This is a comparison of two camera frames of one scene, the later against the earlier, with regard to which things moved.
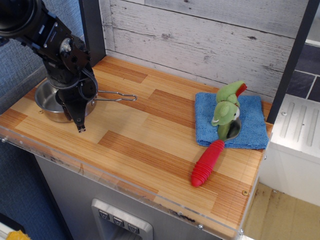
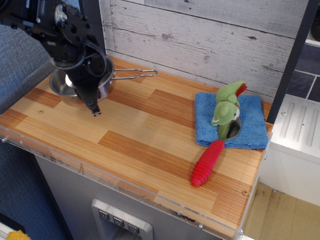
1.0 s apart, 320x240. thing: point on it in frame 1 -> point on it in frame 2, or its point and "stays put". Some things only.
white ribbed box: (291, 165) stays put
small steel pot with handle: (46, 94) -> (60, 86)
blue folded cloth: (253, 133) stays put
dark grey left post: (92, 30) stays put
